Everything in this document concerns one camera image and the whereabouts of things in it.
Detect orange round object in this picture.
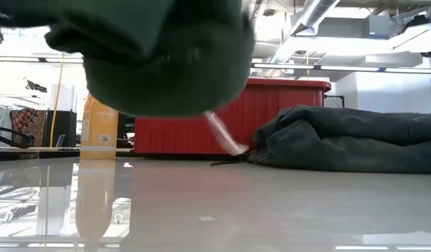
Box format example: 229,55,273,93
80,94,119,160

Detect patterned red cloth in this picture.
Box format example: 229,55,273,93
9,107,48,147

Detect red ribbed plastic bin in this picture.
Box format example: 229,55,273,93
134,78,332,155

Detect yellow hanging cable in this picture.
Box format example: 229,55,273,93
48,52,65,148

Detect green button shirt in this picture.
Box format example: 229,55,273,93
0,0,255,157

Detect grey ventilation duct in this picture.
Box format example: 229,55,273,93
316,13,391,40

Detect blue denim jeans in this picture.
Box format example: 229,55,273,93
248,118,431,175

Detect thin black cord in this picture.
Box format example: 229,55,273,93
210,157,250,167

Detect silver round ventilation pipe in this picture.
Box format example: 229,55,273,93
269,0,342,64

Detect black cabinet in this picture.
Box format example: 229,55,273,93
43,110,78,148

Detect black metal stand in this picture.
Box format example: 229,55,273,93
323,94,345,109

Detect black aluminium table frame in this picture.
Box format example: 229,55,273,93
0,146,136,162

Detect long ceiling light strip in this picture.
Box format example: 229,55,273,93
0,55,431,74

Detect black curved chair armrest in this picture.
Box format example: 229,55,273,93
0,125,35,150

